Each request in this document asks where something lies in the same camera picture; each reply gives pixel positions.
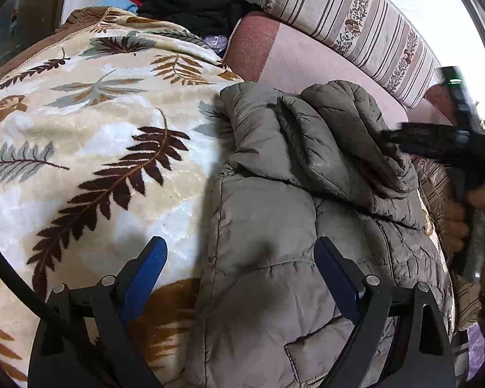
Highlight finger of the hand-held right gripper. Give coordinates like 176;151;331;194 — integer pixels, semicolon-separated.
379;123;461;158

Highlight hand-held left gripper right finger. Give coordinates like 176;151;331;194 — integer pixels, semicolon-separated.
313;236;457;388

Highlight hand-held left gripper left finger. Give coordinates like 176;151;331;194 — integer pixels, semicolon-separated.
27;236;169;388

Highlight grey quilted jacket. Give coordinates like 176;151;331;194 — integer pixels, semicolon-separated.
184;80;455;388

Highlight person's right hand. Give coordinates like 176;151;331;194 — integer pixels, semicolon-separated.
442;182;485;267

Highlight brown and cream pillow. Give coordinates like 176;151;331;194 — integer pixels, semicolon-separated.
424;83;459;128

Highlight long striped floral cushion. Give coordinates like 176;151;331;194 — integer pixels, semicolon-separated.
260;0;439;109

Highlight leaf print fleece blanket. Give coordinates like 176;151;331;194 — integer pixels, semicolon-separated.
0;6;245;388

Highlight pink bolster cushion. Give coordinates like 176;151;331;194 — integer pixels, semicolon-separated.
223;11;409;130

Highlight purple cloth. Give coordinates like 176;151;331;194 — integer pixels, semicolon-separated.
204;33;229;53

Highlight black garment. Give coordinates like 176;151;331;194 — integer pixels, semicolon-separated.
137;0;263;37

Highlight light blue cloth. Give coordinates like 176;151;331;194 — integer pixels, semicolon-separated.
97;0;139;15

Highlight wooden cabinet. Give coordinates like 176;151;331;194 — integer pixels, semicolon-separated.
0;0;71;81

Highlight black cable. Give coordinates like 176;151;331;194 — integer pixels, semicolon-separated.
0;232;118;388

